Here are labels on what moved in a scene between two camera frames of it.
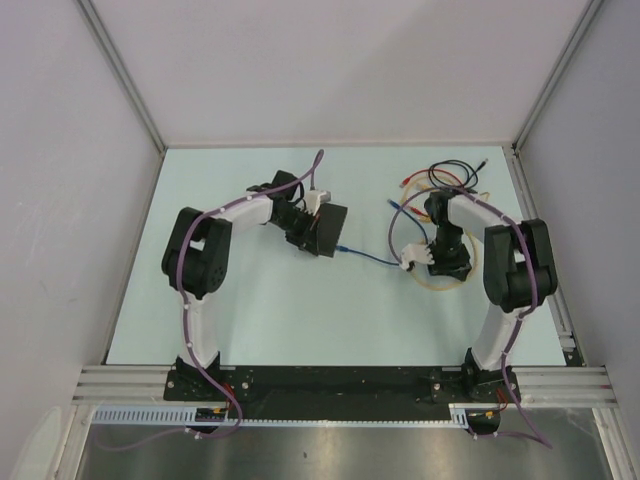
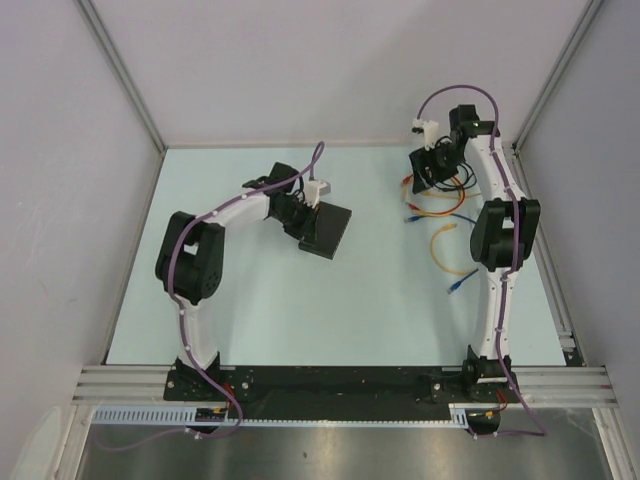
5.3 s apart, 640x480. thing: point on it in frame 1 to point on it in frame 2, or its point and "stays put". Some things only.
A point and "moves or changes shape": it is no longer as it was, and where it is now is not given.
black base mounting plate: (341, 386) stays put
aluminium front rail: (540, 385) stays put
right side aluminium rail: (528, 209) stays put
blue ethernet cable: (393, 203) moves or changes shape
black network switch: (329, 224) stays put
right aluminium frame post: (592, 8) stays put
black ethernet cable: (473, 175) stays put
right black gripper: (457, 268) to (421, 159)
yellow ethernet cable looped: (475, 268) moves or changes shape
